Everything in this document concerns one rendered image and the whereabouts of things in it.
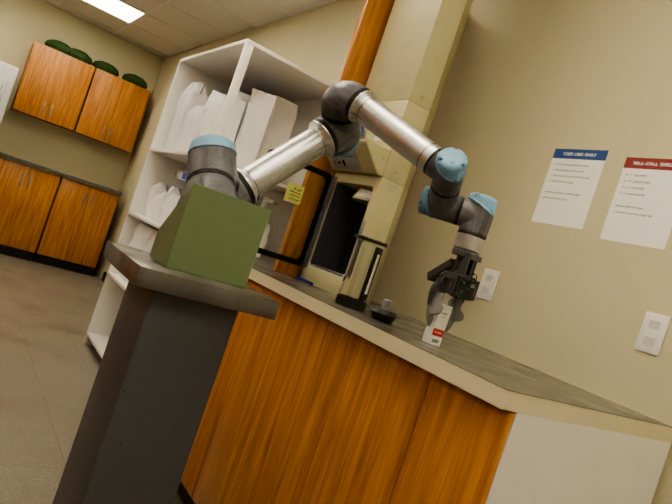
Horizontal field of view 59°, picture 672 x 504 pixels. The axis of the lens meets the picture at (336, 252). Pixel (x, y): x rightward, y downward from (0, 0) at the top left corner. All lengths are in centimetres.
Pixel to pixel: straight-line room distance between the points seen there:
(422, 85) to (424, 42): 16
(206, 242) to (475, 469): 73
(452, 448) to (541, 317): 88
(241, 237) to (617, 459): 103
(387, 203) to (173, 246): 111
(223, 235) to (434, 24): 134
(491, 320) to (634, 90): 90
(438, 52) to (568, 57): 48
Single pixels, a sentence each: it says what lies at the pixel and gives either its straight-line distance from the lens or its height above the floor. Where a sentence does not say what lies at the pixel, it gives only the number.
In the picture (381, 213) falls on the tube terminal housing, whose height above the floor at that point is 128.
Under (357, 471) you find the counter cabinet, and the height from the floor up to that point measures 59.
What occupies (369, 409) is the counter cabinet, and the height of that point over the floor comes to 74.
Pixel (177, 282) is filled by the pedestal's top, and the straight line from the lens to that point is 123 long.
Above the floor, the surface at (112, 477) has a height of 49.
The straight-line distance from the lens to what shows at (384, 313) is 174.
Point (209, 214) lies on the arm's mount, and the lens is 132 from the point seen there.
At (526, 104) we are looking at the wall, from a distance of 249.
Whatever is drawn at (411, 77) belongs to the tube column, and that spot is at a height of 180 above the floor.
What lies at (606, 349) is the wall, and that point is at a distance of 198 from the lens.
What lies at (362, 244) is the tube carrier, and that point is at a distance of 184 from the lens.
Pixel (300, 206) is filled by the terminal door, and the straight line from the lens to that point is 239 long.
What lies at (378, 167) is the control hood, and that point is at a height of 143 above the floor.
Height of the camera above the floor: 108
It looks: level
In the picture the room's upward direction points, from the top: 19 degrees clockwise
